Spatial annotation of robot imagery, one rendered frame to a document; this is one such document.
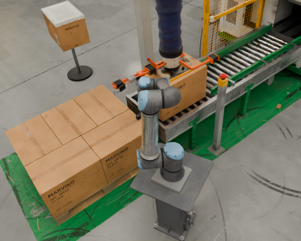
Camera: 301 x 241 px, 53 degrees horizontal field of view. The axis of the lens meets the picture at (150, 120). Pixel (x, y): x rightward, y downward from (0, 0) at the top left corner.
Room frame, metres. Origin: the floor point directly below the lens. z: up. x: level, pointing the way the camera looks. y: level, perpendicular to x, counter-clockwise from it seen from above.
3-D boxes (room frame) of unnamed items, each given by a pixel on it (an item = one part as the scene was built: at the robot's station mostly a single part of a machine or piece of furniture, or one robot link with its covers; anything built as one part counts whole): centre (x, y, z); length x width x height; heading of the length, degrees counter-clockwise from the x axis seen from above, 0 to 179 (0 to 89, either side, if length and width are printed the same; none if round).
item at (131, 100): (2.34, 0.04, 0.58); 0.70 x 0.03 x 0.06; 32
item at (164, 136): (2.34, 0.05, 0.48); 0.70 x 0.03 x 0.15; 32
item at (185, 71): (2.44, -0.32, 0.97); 0.34 x 0.10 x 0.05; 121
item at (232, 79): (2.93, -1.39, 0.60); 1.60 x 0.10 x 0.09; 122
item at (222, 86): (2.23, -0.71, 0.50); 0.07 x 0.07 x 1.00; 32
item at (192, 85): (2.54, -0.27, 0.75); 0.60 x 0.40 x 0.40; 122
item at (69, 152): (2.24, 0.77, 0.34); 1.20 x 1.00 x 0.40; 122
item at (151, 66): (2.39, -0.05, 1.08); 0.10 x 0.08 x 0.06; 31
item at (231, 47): (3.38, -1.10, 0.60); 1.60 x 0.10 x 0.09; 122
